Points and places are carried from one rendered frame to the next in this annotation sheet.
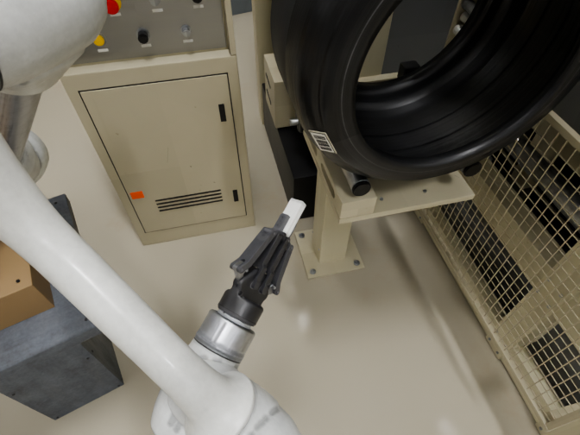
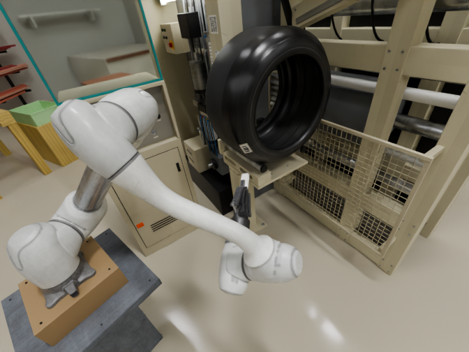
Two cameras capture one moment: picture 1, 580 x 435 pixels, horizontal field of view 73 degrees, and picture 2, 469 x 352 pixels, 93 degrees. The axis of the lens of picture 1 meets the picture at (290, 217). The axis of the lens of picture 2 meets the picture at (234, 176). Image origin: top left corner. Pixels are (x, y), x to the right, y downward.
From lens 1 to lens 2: 0.33 m
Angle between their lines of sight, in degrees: 18
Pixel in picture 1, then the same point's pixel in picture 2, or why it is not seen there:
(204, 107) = (169, 166)
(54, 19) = (150, 112)
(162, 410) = (226, 276)
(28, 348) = (123, 306)
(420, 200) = (287, 169)
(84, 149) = not seen: hidden behind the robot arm
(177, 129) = not seen: hidden behind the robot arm
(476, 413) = (350, 272)
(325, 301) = not seen: hidden behind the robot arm
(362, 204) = (266, 177)
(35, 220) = (162, 188)
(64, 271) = (180, 205)
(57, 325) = (135, 289)
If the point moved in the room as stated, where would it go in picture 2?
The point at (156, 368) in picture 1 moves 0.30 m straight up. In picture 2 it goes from (232, 231) to (214, 125)
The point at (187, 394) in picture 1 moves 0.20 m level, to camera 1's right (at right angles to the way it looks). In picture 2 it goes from (248, 239) to (313, 214)
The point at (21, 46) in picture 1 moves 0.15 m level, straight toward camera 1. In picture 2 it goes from (143, 122) to (181, 132)
